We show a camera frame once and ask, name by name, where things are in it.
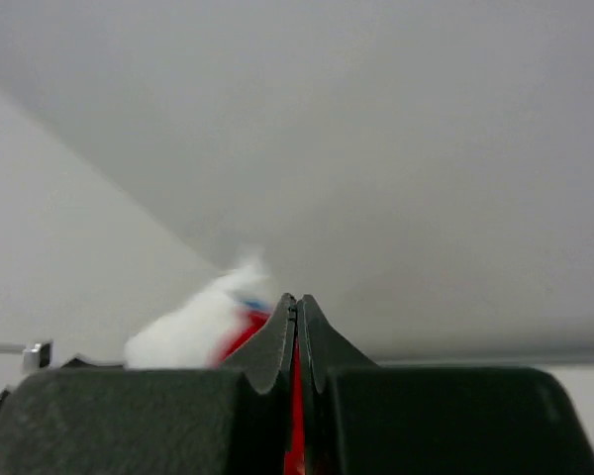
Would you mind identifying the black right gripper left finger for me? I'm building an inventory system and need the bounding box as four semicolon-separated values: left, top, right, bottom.
0;295;295;474

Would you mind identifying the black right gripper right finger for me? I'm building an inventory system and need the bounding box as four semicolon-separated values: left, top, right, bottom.
296;295;594;474

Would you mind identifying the white pillow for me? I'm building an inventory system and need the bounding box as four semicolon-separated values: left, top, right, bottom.
124;249;279;369

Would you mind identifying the red patterned pillowcase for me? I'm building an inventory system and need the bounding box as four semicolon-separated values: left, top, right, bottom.
217;308;306;474

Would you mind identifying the blue white pillow tag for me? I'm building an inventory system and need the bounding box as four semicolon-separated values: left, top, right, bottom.
235;295;272;313

